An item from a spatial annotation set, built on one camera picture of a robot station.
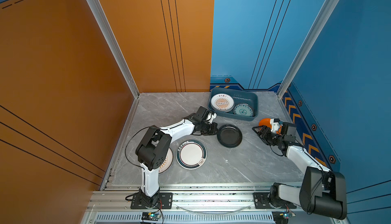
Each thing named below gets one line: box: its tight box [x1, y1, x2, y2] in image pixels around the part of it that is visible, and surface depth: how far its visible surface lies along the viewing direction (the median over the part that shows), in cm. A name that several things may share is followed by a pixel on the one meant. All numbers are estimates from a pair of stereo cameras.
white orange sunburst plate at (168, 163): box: [158, 147, 174, 174], surface depth 87 cm
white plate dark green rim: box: [175, 138, 208, 170], surface depth 90 cm
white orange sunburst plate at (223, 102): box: [210, 93, 236, 113], surface depth 114 cm
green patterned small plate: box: [233, 102, 255, 118], surface depth 111 cm
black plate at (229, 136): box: [216, 124, 243, 149], surface depth 90 cm
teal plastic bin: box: [207, 87, 260, 122], surface depth 112 cm
